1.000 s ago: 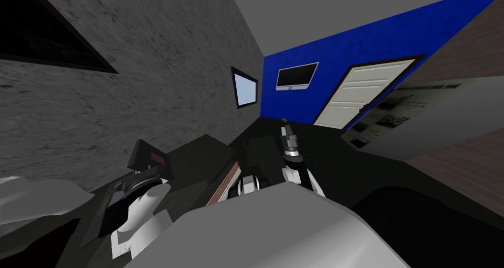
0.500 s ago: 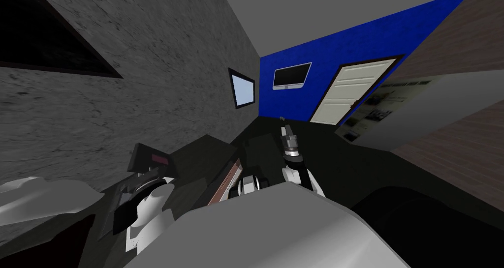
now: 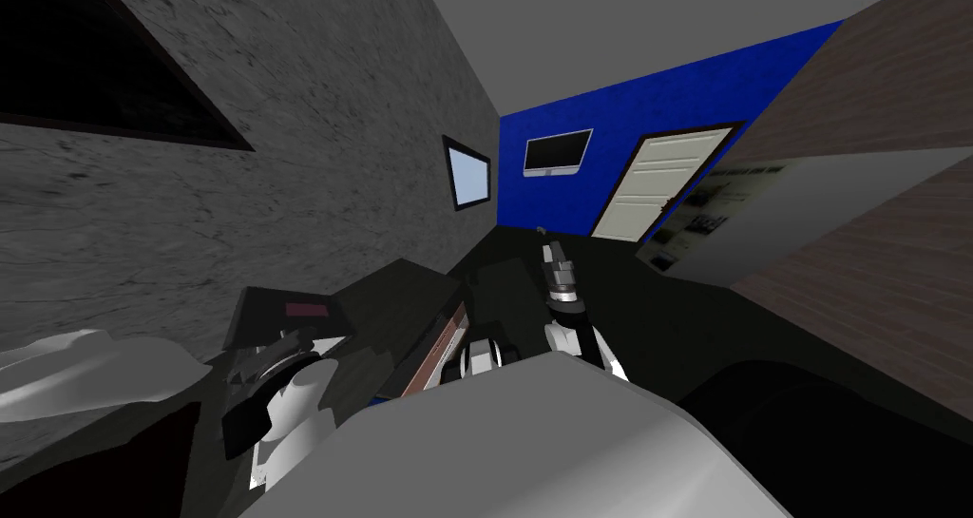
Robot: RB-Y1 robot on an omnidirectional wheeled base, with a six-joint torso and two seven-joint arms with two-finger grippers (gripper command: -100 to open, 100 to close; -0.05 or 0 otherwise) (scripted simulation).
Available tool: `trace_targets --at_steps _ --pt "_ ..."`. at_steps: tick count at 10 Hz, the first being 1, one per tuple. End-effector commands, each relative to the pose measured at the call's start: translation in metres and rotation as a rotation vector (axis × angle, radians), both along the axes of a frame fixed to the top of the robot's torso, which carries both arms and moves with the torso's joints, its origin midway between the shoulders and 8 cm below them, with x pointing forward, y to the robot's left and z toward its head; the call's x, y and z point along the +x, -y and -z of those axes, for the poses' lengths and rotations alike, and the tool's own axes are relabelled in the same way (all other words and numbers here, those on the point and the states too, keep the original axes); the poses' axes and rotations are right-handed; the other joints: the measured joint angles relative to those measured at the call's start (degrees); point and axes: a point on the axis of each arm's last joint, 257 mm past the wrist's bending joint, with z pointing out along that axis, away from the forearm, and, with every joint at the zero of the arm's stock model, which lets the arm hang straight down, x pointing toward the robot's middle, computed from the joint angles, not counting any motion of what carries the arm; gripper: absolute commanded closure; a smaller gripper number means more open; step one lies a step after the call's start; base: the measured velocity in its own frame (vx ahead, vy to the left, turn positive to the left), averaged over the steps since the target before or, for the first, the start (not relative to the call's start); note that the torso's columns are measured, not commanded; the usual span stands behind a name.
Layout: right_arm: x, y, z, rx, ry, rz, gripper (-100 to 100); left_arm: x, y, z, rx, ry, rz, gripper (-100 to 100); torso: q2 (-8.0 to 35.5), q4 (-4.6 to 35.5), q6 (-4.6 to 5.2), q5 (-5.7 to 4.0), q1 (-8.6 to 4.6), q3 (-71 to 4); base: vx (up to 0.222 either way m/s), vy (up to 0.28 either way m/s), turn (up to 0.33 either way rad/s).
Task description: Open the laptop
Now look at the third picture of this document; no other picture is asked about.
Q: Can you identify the dark cabinet with brown drawer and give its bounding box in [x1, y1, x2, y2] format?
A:
[326, 259, 469, 402]

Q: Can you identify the black wall television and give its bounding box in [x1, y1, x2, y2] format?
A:
[524, 128, 594, 179]

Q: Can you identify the pale cabinet with dark pictures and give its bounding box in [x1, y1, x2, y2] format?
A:
[634, 146, 973, 290]

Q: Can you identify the dark window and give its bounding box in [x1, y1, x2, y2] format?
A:
[0, 0, 256, 154]

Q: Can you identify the white panelled door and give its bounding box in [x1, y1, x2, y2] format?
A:
[591, 125, 735, 243]

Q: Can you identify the black framed pale picture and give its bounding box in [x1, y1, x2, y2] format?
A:
[442, 134, 492, 212]

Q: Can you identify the pale grey crumpled shape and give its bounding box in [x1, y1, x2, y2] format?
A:
[0, 328, 215, 425]

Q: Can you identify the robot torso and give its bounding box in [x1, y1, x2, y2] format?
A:
[238, 318, 793, 518]

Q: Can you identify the black box with red patch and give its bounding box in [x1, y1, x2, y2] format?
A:
[223, 285, 357, 352]

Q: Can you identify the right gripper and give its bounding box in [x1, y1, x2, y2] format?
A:
[539, 238, 575, 276]

